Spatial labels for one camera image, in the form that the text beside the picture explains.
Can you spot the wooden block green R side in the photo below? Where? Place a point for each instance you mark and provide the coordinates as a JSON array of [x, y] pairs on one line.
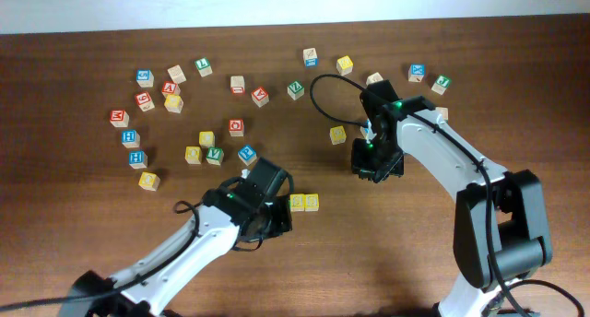
[[443, 112]]

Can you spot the red letter M block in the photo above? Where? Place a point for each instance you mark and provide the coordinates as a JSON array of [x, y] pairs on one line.
[[119, 118]]

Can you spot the red number 9 block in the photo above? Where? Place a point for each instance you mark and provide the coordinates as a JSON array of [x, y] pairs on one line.
[[144, 101]]

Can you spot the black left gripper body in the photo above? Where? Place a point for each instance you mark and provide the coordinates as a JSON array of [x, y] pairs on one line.
[[277, 220]]

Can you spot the yellow umbrella block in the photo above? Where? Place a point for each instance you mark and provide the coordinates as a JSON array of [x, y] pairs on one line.
[[337, 135]]

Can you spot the red letter V block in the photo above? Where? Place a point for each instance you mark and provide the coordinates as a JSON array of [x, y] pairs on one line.
[[170, 88]]

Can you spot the yellow block centre left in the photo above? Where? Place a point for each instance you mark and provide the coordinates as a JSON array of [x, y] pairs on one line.
[[207, 139]]

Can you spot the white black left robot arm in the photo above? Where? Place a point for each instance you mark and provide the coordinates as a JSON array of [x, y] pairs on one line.
[[147, 287]]

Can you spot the blue letter H lower block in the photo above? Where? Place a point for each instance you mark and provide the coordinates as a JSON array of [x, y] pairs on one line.
[[138, 159]]

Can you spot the blue letter P block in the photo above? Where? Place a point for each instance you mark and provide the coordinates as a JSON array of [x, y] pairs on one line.
[[247, 155]]

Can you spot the green letter J block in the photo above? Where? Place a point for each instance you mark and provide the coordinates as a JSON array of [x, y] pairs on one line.
[[441, 84]]

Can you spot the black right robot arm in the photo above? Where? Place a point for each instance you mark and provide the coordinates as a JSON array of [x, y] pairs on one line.
[[501, 229]]

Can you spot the wooden block red side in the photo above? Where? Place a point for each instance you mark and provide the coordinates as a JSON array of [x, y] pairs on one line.
[[237, 84]]

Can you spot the green letter T block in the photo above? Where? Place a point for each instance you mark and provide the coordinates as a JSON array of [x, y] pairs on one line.
[[203, 67]]

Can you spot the blue letter I block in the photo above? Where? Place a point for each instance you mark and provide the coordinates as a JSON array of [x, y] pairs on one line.
[[364, 132]]

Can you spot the yellow letter S block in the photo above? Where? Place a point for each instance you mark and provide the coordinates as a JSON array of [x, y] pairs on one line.
[[297, 202], [311, 202]]

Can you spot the plain wooden block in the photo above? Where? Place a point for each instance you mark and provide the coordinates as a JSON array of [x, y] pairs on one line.
[[176, 74]]

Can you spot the green letter V block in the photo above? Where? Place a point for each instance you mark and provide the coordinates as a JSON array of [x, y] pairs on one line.
[[215, 155]]

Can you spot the yellow block top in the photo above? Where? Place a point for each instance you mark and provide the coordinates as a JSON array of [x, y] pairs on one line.
[[344, 65]]

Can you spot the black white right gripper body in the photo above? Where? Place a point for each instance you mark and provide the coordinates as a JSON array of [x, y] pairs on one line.
[[376, 157]]

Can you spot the red letter O block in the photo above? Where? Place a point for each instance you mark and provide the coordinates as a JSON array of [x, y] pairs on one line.
[[236, 127]]

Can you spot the yellow block beside V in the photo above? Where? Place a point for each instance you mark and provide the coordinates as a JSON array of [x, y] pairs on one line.
[[193, 155]]

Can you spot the blue letter h block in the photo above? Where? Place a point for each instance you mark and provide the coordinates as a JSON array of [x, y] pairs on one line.
[[130, 139], [138, 159]]

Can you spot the wooden block blue D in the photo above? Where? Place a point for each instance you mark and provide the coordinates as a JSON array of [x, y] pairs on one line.
[[374, 78]]

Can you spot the green letter Z block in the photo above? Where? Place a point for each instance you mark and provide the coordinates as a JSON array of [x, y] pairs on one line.
[[295, 90]]

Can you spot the red letter A block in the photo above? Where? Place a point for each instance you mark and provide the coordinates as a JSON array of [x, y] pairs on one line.
[[260, 96]]

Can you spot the wooden block blue side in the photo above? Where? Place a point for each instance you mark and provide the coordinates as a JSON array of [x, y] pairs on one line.
[[310, 57]]

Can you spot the blue number 5 block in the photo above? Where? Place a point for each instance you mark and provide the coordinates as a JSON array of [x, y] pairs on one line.
[[145, 78]]

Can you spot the yellow block near 9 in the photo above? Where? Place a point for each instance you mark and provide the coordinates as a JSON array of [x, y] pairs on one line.
[[174, 103]]

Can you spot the blue letter K block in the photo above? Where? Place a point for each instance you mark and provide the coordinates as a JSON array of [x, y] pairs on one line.
[[416, 73]]

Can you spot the blue letter H upper block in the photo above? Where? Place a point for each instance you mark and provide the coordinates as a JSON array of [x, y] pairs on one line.
[[130, 139]]

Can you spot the yellow letter O block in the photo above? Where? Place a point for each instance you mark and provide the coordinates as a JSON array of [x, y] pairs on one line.
[[149, 181]]

